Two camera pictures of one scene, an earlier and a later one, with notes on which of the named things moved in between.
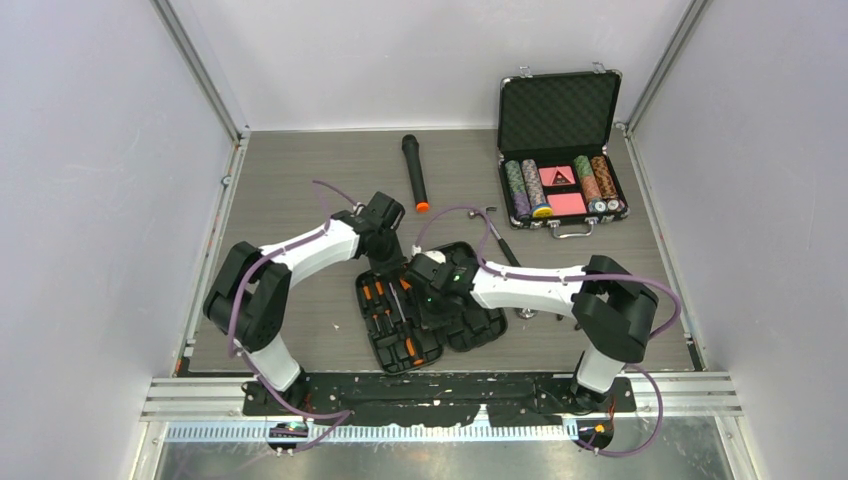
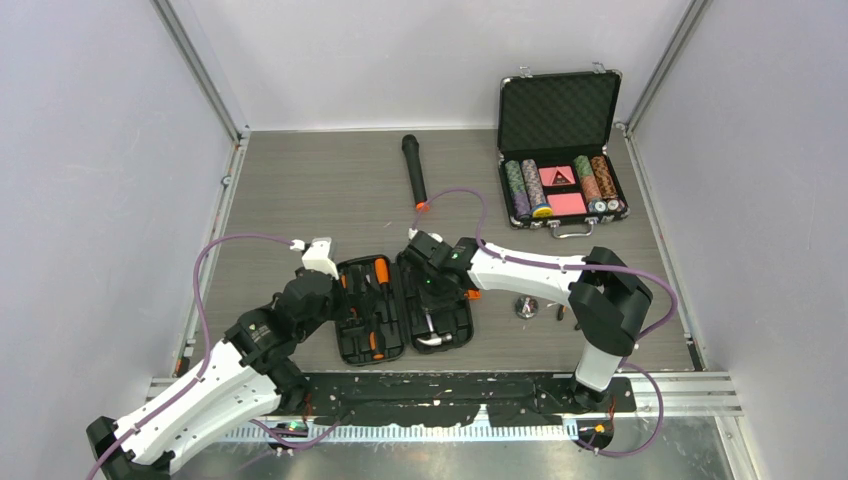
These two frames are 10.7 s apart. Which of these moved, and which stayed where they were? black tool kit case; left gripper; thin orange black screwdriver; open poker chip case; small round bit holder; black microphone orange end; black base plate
Moved: thin orange black screwdriver; black tool kit case; left gripper
Stayed: small round bit holder; black base plate; open poker chip case; black microphone orange end
